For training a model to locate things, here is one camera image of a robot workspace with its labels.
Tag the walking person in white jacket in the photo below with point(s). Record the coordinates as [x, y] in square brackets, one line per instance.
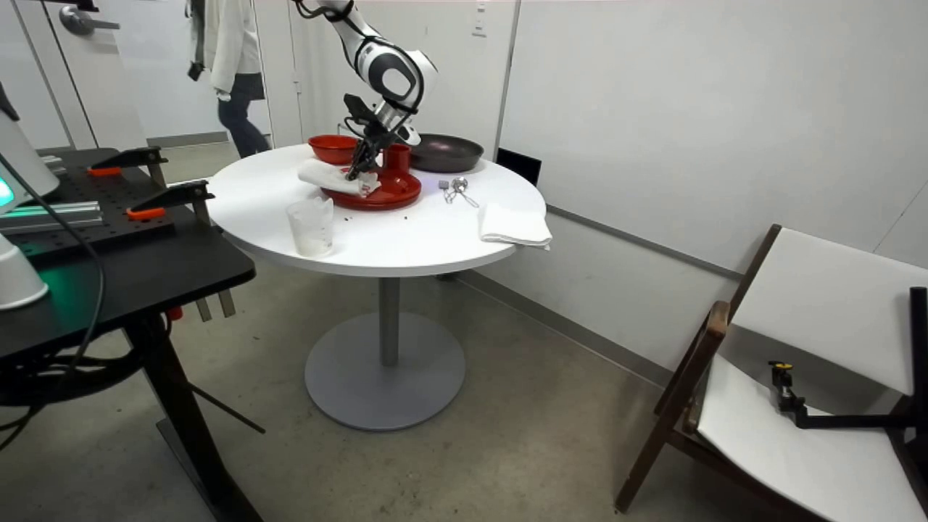
[232, 47]

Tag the black chair back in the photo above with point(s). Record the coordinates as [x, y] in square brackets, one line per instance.
[520, 164]

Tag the black frying pan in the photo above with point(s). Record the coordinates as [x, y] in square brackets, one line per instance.
[449, 153]

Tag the black desk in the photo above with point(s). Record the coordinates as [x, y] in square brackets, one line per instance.
[146, 270]

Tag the red mug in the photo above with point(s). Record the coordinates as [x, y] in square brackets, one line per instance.
[397, 162]

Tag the folded plain white towel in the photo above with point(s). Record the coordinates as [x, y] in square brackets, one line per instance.
[510, 218]

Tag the white towel with red stripes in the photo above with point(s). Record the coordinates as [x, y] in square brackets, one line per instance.
[322, 177]

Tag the grey table pedestal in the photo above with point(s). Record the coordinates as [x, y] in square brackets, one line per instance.
[382, 379]

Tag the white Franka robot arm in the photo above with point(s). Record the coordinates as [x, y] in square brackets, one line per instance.
[391, 75]

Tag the red plate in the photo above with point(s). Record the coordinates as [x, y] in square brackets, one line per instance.
[394, 193]

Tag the white dome object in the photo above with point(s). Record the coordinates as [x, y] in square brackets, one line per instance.
[17, 278]

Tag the silver fork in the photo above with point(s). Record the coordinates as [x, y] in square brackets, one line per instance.
[445, 186]

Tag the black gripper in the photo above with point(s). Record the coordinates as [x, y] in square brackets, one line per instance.
[380, 127]

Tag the aluminium rail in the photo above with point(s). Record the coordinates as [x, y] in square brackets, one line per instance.
[46, 217]

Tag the red bowl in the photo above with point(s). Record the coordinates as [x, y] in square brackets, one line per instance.
[329, 150]

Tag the small white wall sign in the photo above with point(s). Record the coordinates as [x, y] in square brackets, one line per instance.
[478, 22]

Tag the clear plastic measuring cup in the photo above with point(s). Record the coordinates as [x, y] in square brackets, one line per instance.
[310, 230]

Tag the white board with wooden frame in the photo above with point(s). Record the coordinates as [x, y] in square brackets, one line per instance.
[842, 301]
[800, 453]

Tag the silver spoon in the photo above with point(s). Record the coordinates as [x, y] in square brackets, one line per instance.
[458, 183]

